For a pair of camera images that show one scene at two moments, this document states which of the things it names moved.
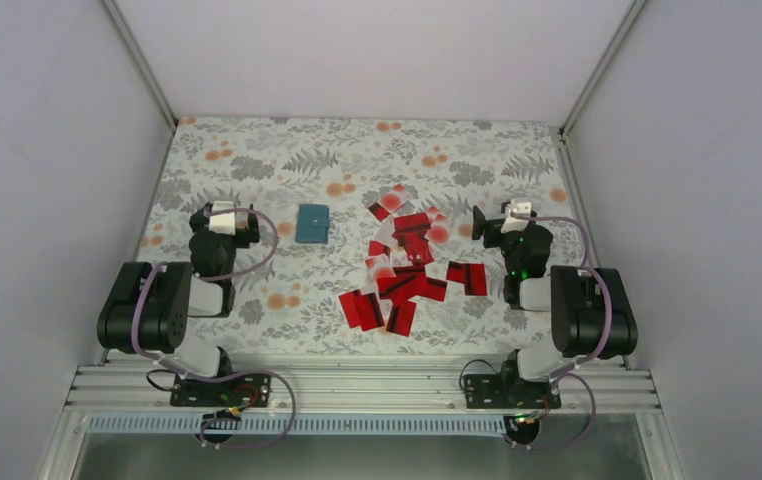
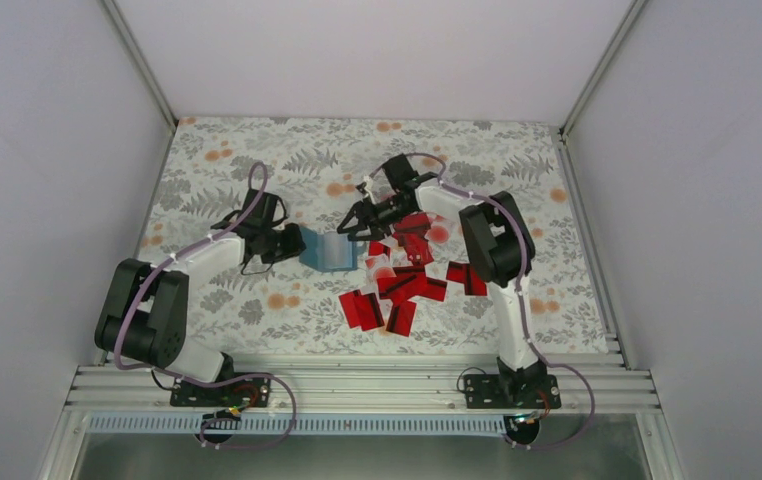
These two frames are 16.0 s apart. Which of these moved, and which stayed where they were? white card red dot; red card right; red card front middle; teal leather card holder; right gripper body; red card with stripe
Moved: right gripper body; teal leather card holder
Stayed: white card red dot; red card right; red card with stripe; red card front middle
